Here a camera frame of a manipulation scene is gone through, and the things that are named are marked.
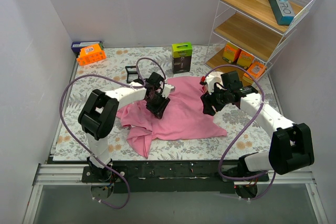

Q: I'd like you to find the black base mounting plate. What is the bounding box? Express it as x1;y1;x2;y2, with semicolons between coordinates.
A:
81;159;271;194

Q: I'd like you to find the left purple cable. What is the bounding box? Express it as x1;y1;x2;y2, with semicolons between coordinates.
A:
59;57;166;209

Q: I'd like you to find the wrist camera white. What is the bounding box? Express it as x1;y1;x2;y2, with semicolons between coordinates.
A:
161;83;175;98
200;74;222;94

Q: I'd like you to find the toilet paper roll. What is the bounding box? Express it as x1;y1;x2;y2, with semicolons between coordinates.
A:
207;71;223;85

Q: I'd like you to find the orange yellow box left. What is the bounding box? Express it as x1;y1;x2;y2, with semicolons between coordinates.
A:
223;42;241;63

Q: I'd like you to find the orange yellow box middle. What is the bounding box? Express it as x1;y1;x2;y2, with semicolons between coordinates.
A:
236;50;255;70

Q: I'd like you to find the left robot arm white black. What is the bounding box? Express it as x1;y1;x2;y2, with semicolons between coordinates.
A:
78;72;175;182

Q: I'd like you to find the white wire shelf rack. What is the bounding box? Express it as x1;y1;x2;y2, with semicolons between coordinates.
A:
205;0;316;76

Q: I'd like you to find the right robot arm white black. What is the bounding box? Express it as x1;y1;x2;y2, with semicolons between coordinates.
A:
200;71;314;181

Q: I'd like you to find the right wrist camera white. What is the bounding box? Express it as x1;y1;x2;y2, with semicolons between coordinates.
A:
200;74;222;94

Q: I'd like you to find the green black product box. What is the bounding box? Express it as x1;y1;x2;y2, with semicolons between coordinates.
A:
172;42;193;74

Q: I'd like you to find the purple cable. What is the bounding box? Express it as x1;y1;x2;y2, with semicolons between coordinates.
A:
202;63;276;201
59;57;166;209

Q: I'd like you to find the small black display case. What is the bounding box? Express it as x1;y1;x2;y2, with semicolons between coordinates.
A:
125;66;139;83

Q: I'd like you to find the teal long box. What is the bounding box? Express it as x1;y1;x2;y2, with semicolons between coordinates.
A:
268;0;295;26

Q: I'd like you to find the orange yellow box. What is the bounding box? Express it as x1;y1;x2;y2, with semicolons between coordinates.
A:
223;42;241;63
236;50;255;70

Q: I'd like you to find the blue box at wall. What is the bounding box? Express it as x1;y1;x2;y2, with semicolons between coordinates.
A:
71;41;104;54

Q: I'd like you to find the floral table mat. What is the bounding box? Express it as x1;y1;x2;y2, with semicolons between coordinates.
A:
51;46;270;162

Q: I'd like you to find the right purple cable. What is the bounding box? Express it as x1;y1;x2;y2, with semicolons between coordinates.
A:
202;63;276;201

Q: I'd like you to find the orange box right shelf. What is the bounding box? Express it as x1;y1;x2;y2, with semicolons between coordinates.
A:
243;61;266;84

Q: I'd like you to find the aluminium frame rail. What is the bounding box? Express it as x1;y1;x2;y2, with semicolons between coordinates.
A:
23;158;327;223

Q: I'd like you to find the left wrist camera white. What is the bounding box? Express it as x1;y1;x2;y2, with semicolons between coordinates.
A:
161;83;175;98

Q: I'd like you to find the orange box on mat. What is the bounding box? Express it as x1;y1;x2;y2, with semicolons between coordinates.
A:
77;44;106;66

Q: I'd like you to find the pink garment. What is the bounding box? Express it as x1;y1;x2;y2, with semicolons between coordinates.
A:
117;76;227;158

